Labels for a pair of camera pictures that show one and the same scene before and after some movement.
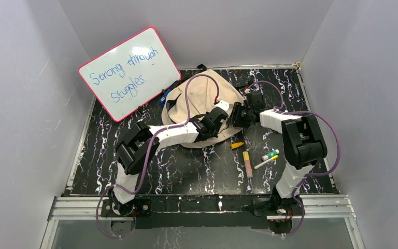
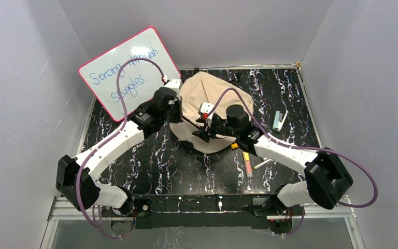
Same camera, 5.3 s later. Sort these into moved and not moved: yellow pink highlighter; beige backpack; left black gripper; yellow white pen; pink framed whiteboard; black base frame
Moved: beige backpack; left black gripper
Not moved: pink framed whiteboard; black base frame; yellow pink highlighter; yellow white pen
